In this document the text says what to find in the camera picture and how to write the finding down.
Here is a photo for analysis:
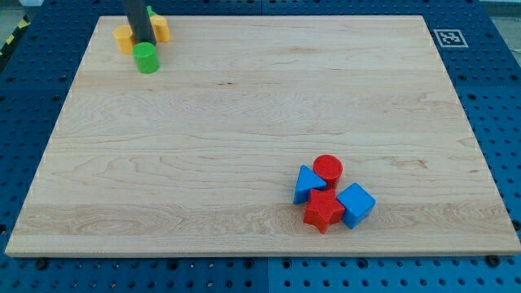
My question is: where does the red star block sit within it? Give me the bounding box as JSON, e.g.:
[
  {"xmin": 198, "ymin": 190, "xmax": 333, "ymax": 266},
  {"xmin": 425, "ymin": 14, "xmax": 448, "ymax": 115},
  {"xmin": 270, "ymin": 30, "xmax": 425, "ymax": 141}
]
[{"xmin": 303, "ymin": 189, "xmax": 345, "ymax": 234}]

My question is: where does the blue triangle block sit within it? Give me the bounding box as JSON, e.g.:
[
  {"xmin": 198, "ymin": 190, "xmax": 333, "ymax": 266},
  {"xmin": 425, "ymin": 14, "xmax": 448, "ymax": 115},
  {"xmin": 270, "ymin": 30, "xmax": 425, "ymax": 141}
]
[{"xmin": 293, "ymin": 165, "xmax": 326, "ymax": 204}]

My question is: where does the yellow block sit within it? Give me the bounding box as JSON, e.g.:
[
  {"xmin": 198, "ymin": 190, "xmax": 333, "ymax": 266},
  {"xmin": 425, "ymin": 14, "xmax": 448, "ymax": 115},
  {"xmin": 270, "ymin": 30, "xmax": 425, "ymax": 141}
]
[
  {"xmin": 150, "ymin": 15, "xmax": 172, "ymax": 42},
  {"xmin": 112, "ymin": 24, "xmax": 136, "ymax": 55}
]

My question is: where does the yellow block right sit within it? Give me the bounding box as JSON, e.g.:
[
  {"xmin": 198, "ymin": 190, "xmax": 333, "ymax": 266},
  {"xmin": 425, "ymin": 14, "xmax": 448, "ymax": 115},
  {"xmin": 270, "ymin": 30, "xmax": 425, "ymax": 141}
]
[{"xmin": 150, "ymin": 15, "xmax": 172, "ymax": 42}]

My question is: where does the yellow block left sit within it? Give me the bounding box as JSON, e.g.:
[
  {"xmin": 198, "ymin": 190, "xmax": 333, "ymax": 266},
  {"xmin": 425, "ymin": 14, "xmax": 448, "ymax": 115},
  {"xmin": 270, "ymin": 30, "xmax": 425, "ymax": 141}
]
[{"xmin": 112, "ymin": 24, "xmax": 136, "ymax": 55}]

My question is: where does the white fiducial marker tag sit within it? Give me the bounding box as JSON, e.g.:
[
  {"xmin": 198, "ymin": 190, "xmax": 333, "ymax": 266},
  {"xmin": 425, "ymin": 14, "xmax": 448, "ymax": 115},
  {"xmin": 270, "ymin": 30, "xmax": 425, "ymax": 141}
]
[{"xmin": 434, "ymin": 28, "xmax": 468, "ymax": 48}]

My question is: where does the blue cube block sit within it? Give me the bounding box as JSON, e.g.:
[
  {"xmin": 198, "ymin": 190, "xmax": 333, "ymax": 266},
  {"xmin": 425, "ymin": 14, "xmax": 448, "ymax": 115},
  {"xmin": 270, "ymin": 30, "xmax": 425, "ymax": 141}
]
[{"xmin": 337, "ymin": 182, "xmax": 377, "ymax": 229}]

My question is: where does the light wooden board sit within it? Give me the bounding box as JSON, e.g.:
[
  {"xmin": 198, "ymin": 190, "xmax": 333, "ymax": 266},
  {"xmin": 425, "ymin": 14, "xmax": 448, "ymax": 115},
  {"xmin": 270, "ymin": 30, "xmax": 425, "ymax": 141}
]
[{"xmin": 6, "ymin": 15, "xmax": 520, "ymax": 258}]

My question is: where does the green block behind rod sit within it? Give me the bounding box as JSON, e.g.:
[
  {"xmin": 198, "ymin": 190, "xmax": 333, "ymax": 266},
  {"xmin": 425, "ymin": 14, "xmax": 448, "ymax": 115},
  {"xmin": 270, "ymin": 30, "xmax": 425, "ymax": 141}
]
[{"xmin": 147, "ymin": 6, "xmax": 156, "ymax": 17}]

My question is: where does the yellow black hazard tape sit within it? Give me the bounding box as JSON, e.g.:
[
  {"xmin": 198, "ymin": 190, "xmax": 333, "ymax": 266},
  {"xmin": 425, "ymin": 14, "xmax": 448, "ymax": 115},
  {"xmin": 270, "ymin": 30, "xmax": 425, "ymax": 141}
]
[{"xmin": 1, "ymin": 15, "xmax": 31, "ymax": 59}]

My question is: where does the green cylinder block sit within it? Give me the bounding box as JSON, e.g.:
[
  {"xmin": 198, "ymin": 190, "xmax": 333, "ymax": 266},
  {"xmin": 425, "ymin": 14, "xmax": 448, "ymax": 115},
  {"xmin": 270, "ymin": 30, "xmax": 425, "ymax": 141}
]
[{"xmin": 132, "ymin": 42, "xmax": 160, "ymax": 74}]

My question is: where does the red cylinder block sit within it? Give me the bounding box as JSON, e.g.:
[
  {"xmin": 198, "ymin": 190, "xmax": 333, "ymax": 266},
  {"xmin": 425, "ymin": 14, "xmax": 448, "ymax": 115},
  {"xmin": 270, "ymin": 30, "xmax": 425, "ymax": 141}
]
[{"xmin": 313, "ymin": 154, "xmax": 344, "ymax": 189}]

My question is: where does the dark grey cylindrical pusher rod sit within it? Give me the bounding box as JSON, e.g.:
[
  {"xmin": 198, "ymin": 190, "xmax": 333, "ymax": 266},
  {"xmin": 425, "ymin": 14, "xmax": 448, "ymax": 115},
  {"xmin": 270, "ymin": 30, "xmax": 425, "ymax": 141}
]
[{"xmin": 122, "ymin": 0, "xmax": 156, "ymax": 46}]

